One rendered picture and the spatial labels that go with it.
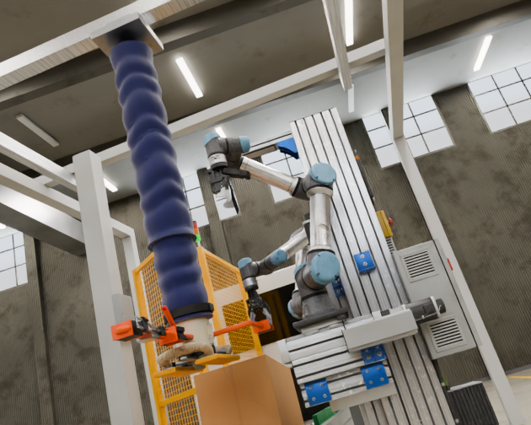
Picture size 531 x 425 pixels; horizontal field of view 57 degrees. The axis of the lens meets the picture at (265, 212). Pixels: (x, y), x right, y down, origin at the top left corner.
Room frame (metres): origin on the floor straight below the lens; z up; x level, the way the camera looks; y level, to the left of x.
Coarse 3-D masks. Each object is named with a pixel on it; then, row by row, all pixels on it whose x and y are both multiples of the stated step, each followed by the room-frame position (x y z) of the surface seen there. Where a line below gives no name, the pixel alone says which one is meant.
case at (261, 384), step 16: (224, 368) 2.62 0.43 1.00; (240, 368) 2.61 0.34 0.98; (256, 368) 2.60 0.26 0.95; (272, 368) 2.68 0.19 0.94; (288, 368) 3.14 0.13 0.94; (208, 384) 2.63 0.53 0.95; (224, 384) 2.62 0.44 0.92; (240, 384) 2.60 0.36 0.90; (256, 384) 2.59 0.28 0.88; (272, 384) 2.58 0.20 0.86; (288, 384) 3.00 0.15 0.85; (208, 400) 2.62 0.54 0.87; (224, 400) 2.61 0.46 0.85; (240, 400) 2.60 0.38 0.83; (256, 400) 2.58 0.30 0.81; (272, 400) 2.57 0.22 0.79; (288, 400) 2.87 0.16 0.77; (208, 416) 2.62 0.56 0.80; (224, 416) 2.60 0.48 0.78; (240, 416) 2.59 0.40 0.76; (256, 416) 2.58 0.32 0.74; (272, 416) 2.56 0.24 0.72; (288, 416) 2.76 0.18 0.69
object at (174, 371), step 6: (174, 366) 2.19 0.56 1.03; (186, 366) 2.32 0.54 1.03; (192, 366) 2.33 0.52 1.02; (162, 372) 2.10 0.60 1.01; (168, 372) 2.09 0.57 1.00; (174, 372) 2.11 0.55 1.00; (180, 372) 2.18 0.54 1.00; (186, 372) 2.25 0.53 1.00; (192, 372) 2.34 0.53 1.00; (198, 372) 2.42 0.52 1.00
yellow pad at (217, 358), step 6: (216, 354) 2.06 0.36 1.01; (222, 354) 2.12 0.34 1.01; (228, 354) 2.22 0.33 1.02; (198, 360) 2.07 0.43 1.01; (204, 360) 2.07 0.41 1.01; (210, 360) 2.07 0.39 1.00; (216, 360) 2.13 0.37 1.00; (222, 360) 2.20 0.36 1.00; (228, 360) 2.29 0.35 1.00; (234, 360) 2.37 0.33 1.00
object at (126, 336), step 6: (120, 324) 1.61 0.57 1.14; (126, 324) 1.61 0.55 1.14; (132, 324) 1.62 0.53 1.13; (114, 330) 1.62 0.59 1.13; (132, 330) 1.61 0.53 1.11; (138, 330) 1.66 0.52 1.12; (114, 336) 1.62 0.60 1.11; (120, 336) 1.62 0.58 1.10; (126, 336) 1.62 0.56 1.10; (132, 336) 1.65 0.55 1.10; (138, 336) 1.68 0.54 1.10
